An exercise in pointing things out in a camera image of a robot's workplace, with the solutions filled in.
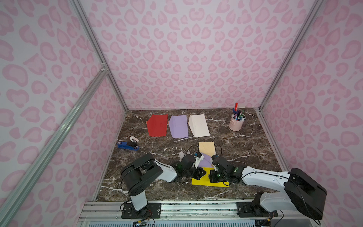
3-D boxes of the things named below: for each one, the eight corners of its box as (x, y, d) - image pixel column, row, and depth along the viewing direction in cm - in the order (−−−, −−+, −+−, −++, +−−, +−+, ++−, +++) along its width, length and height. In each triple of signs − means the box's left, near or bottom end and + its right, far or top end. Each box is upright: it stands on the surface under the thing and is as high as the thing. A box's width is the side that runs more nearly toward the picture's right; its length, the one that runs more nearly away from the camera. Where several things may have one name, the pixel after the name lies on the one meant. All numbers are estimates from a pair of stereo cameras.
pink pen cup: (230, 131, 108) (234, 119, 98) (228, 124, 112) (232, 113, 102) (241, 131, 108) (246, 119, 98) (239, 124, 112) (244, 113, 102)
